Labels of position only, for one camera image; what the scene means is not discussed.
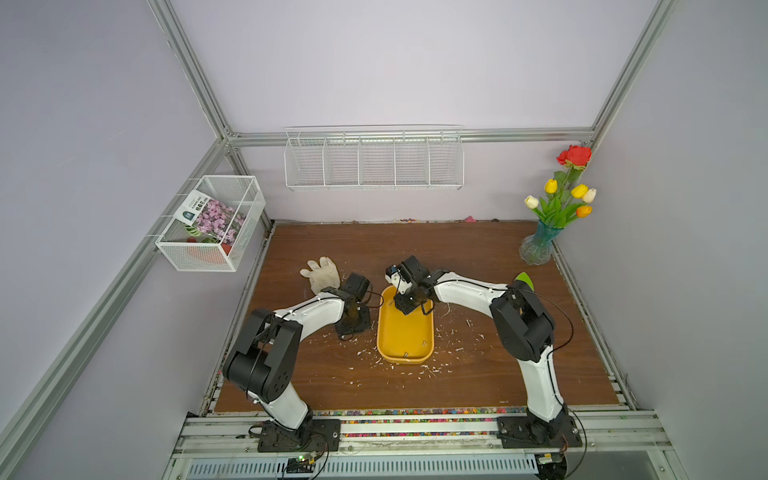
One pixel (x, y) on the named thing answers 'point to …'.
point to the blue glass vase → (535, 248)
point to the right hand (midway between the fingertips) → (399, 299)
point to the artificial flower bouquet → (564, 199)
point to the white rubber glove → (322, 275)
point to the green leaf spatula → (523, 276)
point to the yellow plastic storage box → (403, 338)
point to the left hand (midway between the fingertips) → (362, 328)
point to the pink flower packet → (211, 216)
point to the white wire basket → (189, 248)
